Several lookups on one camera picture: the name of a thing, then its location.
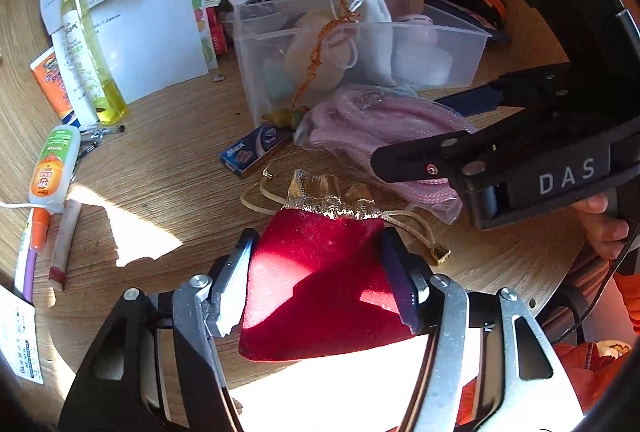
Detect small blue box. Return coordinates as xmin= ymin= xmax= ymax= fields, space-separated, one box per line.
xmin=220 ymin=122 xmax=293 ymax=178

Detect white drawstring pouch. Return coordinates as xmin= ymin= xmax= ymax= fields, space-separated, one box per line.
xmin=320 ymin=0 xmax=396 ymax=86

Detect yellow spray bottle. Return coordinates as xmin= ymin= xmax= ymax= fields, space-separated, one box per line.
xmin=60 ymin=0 xmax=130 ymax=125

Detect white printed card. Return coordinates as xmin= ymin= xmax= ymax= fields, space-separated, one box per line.
xmin=0 ymin=285 xmax=45 ymax=385

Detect pink white marker pen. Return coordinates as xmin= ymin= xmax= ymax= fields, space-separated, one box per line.
xmin=48 ymin=198 xmax=83 ymax=290

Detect dark chair frame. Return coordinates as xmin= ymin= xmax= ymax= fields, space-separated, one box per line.
xmin=530 ymin=252 xmax=621 ymax=343

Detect black cable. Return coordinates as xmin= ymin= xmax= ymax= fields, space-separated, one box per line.
xmin=550 ymin=212 xmax=640 ymax=343

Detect red velvet drawstring pouch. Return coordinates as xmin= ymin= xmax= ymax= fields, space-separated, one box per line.
xmin=238 ymin=167 xmax=452 ymax=363

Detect clear plastic storage box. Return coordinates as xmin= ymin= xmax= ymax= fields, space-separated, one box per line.
xmin=233 ymin=0 xmax=493 ymax=125

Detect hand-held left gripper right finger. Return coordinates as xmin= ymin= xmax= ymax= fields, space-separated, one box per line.
xmin=380 ymin=228 xmax=586 ymax=432

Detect purple orange pens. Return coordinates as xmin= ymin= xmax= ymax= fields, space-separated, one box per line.
xmin=14 ymin=215 xmax=38 ymax=304

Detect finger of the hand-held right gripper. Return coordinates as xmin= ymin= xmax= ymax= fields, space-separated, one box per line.
xmin=370 ymin=129 xmax=523 ymax=187
xmin=434 ymin=64 xmax=577 ymax=118

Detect orange beaded tassel string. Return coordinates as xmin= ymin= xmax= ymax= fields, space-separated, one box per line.
xmin=262 ymin=0 xmax=361 ymax=129

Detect large white paper sheet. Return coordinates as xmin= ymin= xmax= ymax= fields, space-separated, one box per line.
xmin=95 ymin=0 xmax=211 ymax=106

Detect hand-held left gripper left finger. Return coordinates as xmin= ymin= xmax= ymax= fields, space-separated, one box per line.
xmin=59 ymin=228 xmax=261 ymax=432

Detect white bottle orange label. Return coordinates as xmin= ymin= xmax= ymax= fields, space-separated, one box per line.
xmin=27 ymin=125 xmax=82 ymax=214

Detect navy zip pouch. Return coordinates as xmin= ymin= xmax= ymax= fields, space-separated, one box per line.
xmin=425 ymin=0 xmax=511 ymax=44

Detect bagged pink rope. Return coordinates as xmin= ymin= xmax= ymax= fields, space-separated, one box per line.
xmin=295 ymin=85 xmax=476 ymax=225

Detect pink round device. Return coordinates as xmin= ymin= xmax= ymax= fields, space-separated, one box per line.
xmin=397 ymin=12 xmax=441 ymax=43

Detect orange sunscreen tube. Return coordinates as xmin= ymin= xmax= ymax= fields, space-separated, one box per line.
xmin=29 ymin=46 xmax=81 ymax=125

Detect person's right hand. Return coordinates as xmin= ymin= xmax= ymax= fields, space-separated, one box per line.
xmin=572 ymin=193 xmax=631 ymax=260

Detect fruit print carton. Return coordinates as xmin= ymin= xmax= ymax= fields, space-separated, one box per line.
xmin=190 ymin=0 xmax=219 ymax=68

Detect white cosmetic tube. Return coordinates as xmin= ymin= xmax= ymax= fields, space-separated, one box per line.
xmin=51 ymin=10 xmax=101 ymax=125

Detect white round puff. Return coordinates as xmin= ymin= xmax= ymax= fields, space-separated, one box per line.
xmin=392 ymin=40 xmax=453 ymax=86

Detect cream plastic cup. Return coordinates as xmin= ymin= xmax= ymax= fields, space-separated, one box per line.
xmin=282 ymin=7 xmax=351 ymax=93

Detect red carton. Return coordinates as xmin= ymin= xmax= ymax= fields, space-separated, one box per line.
xmin=207 ymin=5 xmax=232 ymax=58

